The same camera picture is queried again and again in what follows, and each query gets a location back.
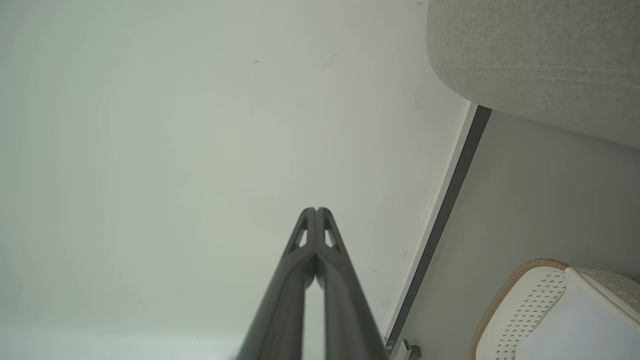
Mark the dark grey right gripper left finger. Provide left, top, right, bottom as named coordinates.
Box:
left=235, top=207, right=317, bottom=360

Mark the black white baseboard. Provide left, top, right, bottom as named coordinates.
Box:
left=384, top=102, right=493, bottom=360

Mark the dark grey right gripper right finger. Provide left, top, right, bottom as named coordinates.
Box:
left=316, top=207, right=388, bottom=360

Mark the white perforated laundry basket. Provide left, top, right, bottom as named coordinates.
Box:
left=470, top=259, right=640, bottom=360

